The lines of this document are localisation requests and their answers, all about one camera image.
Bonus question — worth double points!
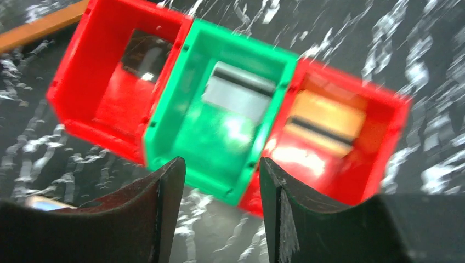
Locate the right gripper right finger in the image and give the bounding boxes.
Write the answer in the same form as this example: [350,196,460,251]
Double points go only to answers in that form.
[259,157,464,262]

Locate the right red plastic bin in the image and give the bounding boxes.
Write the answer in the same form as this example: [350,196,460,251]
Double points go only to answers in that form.
[261,59,412,205]

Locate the beige leather card holder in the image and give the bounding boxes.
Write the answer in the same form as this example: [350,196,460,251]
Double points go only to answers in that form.
[25,195,76,211]

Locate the orange wooden shelf rack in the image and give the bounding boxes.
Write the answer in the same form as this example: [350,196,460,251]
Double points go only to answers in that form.
[1,1,89,53]

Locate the green plastic bin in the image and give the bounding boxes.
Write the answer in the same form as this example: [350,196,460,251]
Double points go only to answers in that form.
[143,19,299,205]

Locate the left red plastic bin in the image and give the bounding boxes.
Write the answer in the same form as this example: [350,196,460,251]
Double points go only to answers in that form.
[47,0,193,164]

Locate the red plastic bin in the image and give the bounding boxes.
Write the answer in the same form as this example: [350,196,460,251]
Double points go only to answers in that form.
[47,0,193,164]
[261,59,412,205]

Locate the black card in bin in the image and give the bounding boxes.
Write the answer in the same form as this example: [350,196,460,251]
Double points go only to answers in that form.
[121,29,173,83]

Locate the silver card in bin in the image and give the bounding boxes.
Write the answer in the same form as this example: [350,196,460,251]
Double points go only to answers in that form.
[201,61,276,124]

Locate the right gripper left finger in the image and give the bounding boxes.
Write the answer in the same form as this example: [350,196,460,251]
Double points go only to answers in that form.
[1,157,186,262]

